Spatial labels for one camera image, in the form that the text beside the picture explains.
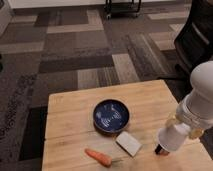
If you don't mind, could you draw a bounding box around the orange carrot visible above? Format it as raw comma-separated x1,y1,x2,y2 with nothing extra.
85,148,119,167

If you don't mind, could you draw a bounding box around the black office chair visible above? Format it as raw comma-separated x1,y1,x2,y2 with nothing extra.
174,0,213,76

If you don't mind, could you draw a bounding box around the white ceramic cup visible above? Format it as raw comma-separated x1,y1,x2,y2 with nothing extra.
157,123,191,152

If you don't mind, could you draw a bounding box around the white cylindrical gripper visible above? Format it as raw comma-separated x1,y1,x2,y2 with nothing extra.
165,94,213,139

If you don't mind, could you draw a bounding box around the blue ceramic bowl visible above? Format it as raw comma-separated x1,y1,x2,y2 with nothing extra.
93,99,130,134

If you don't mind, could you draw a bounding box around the white rectangular sponge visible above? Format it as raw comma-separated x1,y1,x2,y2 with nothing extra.
116,131,142,157

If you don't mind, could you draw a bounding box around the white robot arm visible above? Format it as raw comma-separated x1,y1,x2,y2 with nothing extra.
166,61,213,139

